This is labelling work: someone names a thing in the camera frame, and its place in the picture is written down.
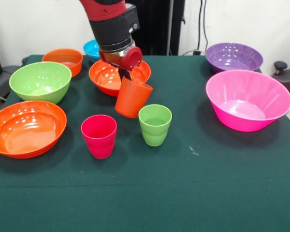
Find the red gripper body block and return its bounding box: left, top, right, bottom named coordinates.
left=98, top=45, right=143, bottom=71

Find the wide orange bowl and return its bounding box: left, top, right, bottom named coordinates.
left=0, top=101, right=67, bottom=160
left=88, top=59, right=152, bottom=97

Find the orange cup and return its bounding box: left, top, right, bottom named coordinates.
left=115, top=76, right=154, bottom=119

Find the small blue bowl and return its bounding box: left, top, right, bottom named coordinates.
left=83, top=39, right=101, bottom=62

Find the green cup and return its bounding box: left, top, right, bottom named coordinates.
left=138, top=104, right=173, bottom=147

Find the crimson red cup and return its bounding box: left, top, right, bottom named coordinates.
left=81, top=114, right=117, bottom=160

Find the purple bowl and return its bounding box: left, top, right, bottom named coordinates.
left=205, top=43, right=264, bottom=73

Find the large pink bowl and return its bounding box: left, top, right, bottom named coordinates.
left=205, top=69, right=290, bottom=132

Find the small deep orange bowl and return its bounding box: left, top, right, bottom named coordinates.
left=42, top=48, right=84, bottom=78

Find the green bowl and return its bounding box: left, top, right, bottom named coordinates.
left=9, top=61, right=73, bottom=105

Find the dark green tablecloth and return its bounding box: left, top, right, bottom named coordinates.
left=0, top=54, right=290, bottom=232

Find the black round knob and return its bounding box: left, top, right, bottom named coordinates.
left=274, top=61, right=288, bottom=75

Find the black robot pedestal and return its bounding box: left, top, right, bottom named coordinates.
left=125, top=0, right=186, bottom=56

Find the black hanging cable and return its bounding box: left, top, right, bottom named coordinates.
left=197, top=0, right=210, bottom=53

